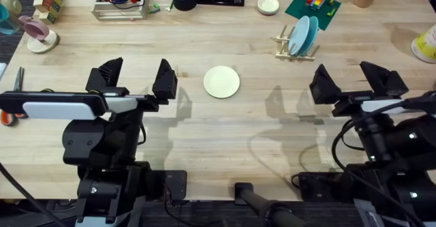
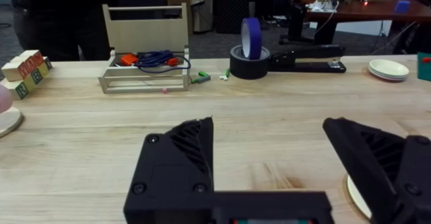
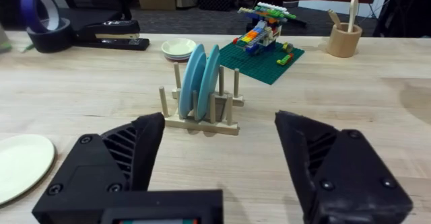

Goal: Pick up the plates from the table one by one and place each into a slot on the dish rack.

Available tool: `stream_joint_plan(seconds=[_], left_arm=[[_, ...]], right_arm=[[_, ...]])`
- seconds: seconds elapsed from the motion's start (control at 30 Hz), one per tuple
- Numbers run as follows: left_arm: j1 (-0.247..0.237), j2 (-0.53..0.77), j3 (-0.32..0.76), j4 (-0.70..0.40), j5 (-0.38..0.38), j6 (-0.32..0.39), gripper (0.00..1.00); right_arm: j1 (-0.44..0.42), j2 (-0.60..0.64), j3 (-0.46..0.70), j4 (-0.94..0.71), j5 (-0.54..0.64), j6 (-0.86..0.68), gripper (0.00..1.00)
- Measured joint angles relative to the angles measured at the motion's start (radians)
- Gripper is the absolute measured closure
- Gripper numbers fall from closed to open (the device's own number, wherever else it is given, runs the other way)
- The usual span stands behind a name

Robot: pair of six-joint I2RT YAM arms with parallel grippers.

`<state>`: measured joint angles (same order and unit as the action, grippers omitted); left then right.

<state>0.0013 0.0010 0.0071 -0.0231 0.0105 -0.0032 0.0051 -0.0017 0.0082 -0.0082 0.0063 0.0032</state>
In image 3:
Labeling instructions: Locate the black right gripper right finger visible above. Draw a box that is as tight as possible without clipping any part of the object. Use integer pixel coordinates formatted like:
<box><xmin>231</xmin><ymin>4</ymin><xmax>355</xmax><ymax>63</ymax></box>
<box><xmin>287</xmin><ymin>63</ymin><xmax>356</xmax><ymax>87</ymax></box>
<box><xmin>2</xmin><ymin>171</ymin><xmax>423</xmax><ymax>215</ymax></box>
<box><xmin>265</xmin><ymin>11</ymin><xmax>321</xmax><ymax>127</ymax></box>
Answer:
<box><xmin>274</xmin><ymin>110</ymin><xmax>414</xmax><ymax>224</ymax></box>

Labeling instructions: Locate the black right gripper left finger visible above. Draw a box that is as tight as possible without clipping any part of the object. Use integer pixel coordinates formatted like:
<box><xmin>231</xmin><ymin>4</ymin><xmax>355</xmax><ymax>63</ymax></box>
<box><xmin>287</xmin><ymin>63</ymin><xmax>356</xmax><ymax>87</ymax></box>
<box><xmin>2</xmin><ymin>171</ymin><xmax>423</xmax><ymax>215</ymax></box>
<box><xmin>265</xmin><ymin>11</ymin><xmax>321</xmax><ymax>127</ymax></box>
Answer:
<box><xmin>32</xmin><ymin>112</ymin><xmax>166</xmax><ymax>224</ymax></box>

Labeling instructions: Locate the wooden peg dish rack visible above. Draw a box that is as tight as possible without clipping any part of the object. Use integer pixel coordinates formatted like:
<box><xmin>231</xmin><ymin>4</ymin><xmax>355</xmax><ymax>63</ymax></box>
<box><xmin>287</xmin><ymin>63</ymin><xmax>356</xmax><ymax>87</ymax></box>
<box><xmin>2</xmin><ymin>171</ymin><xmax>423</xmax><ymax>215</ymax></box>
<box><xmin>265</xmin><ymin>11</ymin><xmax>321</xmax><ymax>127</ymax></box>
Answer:
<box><xmin>158</xmin><ymin>62</ymin><xmax>245</xmax><ymax>137</ymax></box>

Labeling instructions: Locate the pale green plate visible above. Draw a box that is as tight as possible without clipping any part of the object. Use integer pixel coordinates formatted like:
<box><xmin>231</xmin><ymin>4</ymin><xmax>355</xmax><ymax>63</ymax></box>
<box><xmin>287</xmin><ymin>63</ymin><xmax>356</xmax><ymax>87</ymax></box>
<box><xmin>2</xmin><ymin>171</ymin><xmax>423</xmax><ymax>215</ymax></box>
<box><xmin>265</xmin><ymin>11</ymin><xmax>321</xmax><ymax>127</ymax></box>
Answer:
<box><xmin>0</xmin><ymin>133</ymin><xmax>56</xmax><ymax>207</ymax></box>

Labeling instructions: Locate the blue plate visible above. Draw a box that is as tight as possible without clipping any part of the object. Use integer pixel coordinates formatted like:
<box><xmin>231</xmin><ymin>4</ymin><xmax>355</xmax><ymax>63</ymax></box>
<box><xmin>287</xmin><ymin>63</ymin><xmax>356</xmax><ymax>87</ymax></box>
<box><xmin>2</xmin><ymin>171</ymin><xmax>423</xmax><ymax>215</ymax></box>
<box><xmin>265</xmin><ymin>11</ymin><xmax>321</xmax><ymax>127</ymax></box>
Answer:
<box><xmin>178</xmin><ymin>43</ymin><xmax>207</xmax><ymax>120</ymax></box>
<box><xmin>197</xmin><ymin>44</ymin><xmax>222</xmax><ymax>121</ymax></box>

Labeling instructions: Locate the black stapler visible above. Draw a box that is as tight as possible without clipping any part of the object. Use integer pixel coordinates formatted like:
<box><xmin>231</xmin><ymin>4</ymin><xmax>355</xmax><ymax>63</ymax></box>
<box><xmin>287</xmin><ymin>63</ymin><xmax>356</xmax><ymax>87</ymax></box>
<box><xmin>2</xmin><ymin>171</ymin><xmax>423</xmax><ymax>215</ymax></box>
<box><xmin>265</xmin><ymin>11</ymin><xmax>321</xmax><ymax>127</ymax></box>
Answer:
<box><xmin>73</xmin><ymin>19</ymin><xmax>151</xmax><ymax>52</ymax></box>

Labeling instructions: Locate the small pink saucer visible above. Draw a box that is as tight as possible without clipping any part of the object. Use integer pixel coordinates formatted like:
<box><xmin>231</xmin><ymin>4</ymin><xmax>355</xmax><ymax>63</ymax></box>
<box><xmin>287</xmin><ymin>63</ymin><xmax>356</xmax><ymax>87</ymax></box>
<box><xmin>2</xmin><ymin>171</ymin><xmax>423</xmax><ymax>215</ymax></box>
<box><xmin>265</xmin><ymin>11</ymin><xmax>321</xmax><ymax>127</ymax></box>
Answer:
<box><xmin>164</xmin><ymin>53</ymin><xmax>193</xmax><ymax>63</ymax></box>

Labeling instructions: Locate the black tape roll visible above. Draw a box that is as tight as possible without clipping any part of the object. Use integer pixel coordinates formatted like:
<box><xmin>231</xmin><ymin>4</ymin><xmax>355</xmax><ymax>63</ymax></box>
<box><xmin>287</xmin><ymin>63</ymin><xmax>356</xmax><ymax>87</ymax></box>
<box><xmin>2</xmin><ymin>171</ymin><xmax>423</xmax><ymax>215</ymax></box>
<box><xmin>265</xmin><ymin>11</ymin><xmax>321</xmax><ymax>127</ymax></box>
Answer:
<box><xmin>26</xmin><ymin>17</ymin><xmax>74</xmax><ymax>54</ymax></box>

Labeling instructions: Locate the wooden cup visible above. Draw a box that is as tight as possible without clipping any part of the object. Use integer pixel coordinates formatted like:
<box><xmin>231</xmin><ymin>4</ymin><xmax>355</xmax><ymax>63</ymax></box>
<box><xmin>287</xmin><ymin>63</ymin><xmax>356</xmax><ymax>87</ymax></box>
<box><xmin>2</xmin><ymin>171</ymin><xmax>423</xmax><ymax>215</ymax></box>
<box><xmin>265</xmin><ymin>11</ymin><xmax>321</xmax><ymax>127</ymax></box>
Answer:
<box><xmin>325</xmin><ymin>22</ymin><xmax>364</xmax><ymax>59</ymax></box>

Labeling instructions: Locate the small cream saucer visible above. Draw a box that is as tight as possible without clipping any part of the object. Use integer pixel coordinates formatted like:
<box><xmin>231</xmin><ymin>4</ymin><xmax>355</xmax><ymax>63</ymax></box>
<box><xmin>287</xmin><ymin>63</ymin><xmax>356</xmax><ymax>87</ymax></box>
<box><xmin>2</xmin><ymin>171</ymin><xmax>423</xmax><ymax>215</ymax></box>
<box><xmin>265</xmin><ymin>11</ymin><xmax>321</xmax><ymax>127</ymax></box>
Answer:
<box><xmin>160</xmin><ymin>37</ymin><xmax>197</xmax><ymax>57</ymax></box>

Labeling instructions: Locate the green board with toy blocks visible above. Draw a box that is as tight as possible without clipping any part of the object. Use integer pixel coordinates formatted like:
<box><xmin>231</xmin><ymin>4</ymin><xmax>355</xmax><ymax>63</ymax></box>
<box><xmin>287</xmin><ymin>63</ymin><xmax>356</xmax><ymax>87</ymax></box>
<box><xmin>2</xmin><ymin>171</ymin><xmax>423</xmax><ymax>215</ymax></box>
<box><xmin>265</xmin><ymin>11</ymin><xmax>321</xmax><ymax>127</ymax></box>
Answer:
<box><xmin>218</xmin><ymin>1</ymin><xmax>306</xmax><ymax>85</ymax></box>

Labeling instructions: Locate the wooden fork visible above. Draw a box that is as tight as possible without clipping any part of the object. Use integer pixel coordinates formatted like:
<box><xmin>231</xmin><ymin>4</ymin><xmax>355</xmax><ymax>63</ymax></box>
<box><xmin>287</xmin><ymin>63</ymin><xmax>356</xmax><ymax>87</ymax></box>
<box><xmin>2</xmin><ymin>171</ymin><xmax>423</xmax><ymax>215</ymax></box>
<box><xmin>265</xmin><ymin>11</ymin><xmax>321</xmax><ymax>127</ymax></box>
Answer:
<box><xmin>327</xmin><ymin>9</ymin><xmax>342</xmax><ymax>30</ymax></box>

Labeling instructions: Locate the wooden spoon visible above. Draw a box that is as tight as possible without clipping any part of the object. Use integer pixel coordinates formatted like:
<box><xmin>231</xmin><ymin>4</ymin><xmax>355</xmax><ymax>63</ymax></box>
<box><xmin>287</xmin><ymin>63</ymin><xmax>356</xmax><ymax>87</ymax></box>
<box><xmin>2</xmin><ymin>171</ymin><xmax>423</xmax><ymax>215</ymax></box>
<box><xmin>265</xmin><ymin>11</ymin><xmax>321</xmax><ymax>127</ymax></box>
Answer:
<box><xmin>347</xmin><ymin>0</ymin><xmax>360</xmax><ymax>34</ymax></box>

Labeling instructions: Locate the purple tape roll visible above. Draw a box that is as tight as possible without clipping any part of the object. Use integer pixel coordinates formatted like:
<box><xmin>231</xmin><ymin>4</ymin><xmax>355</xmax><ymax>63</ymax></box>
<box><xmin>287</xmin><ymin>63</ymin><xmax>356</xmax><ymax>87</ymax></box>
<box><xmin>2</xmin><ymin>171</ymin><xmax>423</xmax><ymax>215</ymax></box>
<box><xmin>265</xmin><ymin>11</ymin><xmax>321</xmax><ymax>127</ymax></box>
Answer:
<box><xmin>20</xmin><ymin>0</ymin><xmax>62</xmax><ymax>34</ymax></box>

